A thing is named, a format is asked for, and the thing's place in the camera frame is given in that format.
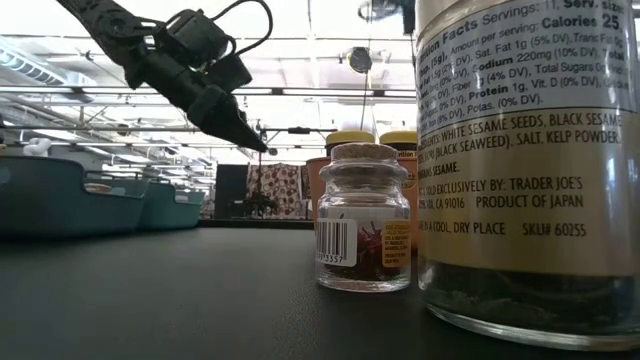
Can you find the black aluminium rig frame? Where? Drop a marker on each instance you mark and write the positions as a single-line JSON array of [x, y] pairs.
[[250, 223]]

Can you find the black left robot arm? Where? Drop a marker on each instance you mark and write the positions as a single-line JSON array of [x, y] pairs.
[[100, 20]]

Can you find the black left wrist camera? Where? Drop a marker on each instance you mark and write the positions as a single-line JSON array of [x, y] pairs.
[[197, 35]]

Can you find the glass sesame seasoning jar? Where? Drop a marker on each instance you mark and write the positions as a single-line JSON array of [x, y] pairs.
[[525, 200]]

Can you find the brown patterned fabric panel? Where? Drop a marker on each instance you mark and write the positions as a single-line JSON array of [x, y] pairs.
[[280, 185]]

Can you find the black upright panel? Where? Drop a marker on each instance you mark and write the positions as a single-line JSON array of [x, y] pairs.
[[231, 190]]

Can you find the blue plastic bin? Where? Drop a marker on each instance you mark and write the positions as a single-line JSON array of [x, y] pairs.
[[60, 210]]

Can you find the thin overhead crossbar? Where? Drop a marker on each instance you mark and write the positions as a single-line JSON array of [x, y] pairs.
[[50, 128]]

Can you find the red plastic bin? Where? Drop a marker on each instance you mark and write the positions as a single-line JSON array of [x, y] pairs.
[[316, 190]]

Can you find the white curved object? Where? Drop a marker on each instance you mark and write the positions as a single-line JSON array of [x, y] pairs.
[[37, 146]]

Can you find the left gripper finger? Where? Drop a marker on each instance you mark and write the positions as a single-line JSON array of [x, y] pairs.
[[225, 117]]

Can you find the black light stand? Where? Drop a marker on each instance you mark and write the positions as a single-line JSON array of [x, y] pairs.
[[259, 160]]

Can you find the grey overhead crossbar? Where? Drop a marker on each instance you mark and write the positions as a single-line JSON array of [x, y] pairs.
[[325, 91]]

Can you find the black hanging ceiling lamp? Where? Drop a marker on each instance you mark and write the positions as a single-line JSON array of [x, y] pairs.
[[359, 60]]

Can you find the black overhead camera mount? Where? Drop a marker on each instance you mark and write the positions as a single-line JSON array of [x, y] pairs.
[[387, 12]]

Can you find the green plastic bin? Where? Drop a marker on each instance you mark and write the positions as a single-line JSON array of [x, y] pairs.
[[172, 210]]

